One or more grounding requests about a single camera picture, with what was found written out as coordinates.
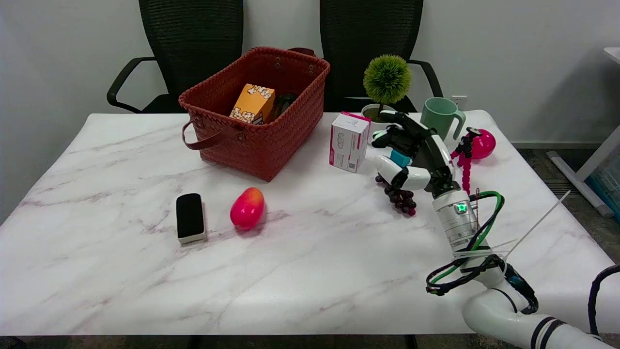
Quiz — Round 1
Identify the dark object in basket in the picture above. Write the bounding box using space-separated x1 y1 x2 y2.
270 93 299 122

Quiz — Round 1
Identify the black mesh office chair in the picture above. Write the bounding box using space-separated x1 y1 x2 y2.
107 0 244 114
319 0 444 113

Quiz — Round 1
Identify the dark purple grape bunch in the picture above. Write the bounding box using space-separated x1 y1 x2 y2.
375 174 417 217

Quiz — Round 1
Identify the white zip tie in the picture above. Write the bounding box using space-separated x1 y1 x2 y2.
454 190 572 260

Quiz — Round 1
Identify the black whiteboard eraser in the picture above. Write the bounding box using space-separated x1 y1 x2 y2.
175 193 207 244

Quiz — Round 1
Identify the orange popcorn box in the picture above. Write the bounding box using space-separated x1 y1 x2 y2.
229 84 276 126

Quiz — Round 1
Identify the pink round ball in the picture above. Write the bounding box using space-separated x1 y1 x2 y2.
471 129 496 160

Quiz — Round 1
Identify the red woven basket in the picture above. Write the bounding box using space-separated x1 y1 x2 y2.
178 47 331 183

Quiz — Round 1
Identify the pink white carton box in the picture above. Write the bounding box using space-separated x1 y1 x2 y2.
329 111 372 174

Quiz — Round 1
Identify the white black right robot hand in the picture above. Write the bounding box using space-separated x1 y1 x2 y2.
372 110 461 197

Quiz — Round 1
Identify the green ball potted plant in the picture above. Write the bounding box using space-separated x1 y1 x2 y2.
361 54 413 145

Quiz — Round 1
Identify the red yellow mango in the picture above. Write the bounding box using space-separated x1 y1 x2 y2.
230 187 265 230

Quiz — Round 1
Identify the green ceramic mug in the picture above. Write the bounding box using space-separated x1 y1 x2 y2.
420 97 466 143

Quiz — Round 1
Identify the white side desk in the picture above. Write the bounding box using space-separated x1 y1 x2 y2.
546 47 620 218

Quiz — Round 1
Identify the blue box under desk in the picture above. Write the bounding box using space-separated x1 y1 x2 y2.
585 145 620 223

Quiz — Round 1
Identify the green black cable bundle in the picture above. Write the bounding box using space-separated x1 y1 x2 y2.
426 190 540 315

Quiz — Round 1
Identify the thick black cable loop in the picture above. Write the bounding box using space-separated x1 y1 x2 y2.
588 264 620 338

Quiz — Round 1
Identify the pink black flexible tripod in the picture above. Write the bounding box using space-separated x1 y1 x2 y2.
450 127 483 195

